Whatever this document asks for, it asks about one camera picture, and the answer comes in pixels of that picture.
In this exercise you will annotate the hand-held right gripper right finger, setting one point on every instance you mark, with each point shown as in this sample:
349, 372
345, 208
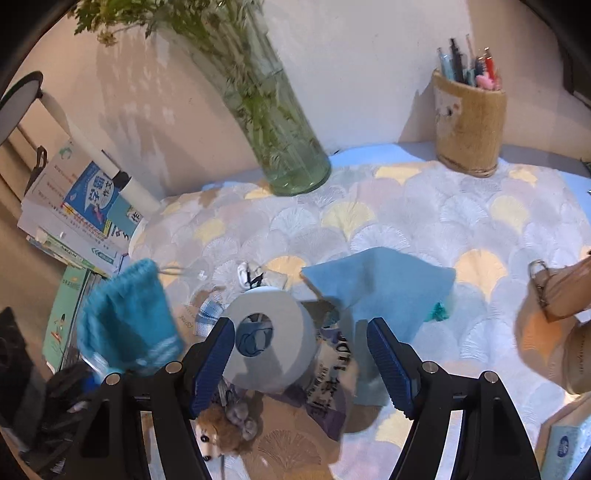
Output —
388, 364

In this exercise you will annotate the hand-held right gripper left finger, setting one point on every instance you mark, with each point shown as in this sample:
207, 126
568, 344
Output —
214, 360

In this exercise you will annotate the purple white printed pouch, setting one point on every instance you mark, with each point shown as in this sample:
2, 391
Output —
330, 383

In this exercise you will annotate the brown plush dog toy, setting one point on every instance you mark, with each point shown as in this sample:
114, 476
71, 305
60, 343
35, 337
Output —
217, 424

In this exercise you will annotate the light blue cloth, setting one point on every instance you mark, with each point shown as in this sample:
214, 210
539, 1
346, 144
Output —
383, 286

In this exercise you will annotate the grey toilet paper roll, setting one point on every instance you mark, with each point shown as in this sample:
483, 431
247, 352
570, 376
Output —
286, 323

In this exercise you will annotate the teal knit pouch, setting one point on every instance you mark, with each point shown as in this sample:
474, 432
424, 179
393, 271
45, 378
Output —
129, 318

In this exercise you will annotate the green folded towel packet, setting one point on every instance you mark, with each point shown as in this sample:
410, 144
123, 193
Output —
436, 314

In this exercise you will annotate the grey white fabric accessory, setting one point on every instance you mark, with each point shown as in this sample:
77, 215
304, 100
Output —
251, 274

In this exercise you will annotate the scallop pattern tablecloth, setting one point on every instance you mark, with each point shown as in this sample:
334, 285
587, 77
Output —
415, 217

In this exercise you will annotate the white desk lamp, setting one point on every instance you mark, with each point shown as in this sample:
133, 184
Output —
143, 198

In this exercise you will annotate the brown leather key pouch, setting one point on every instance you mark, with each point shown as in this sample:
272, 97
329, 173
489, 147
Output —
563, 290

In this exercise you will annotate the beige cylindrical container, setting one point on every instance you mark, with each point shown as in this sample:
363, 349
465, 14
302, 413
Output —
581, 360

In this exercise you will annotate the light blue tissue pack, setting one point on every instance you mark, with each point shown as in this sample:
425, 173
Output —
565, 443

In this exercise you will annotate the stack of books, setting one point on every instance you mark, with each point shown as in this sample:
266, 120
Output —
83, 203

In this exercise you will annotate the light blue desk mat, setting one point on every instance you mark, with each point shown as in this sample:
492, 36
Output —
378, 152

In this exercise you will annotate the burlap pen holder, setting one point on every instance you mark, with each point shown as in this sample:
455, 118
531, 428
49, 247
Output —
468, 124

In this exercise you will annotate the bunch of pens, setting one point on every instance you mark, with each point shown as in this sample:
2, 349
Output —
457, 60

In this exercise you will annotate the dark wooden cabinet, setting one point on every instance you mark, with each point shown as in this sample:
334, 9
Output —
577, 69

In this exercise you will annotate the glass vase with green plants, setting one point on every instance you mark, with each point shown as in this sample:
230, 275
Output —
120, 11

